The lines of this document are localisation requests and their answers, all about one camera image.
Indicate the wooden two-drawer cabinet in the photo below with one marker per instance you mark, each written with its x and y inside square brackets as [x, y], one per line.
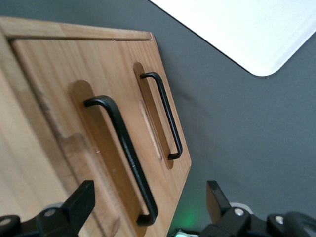
[32, 123]

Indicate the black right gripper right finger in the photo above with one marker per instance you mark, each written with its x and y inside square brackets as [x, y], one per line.
[219, 207]

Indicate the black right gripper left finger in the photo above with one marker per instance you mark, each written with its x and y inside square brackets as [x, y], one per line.
[79, 205]

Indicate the beige rectangular tray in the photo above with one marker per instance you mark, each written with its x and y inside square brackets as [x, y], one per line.
[247, 29]

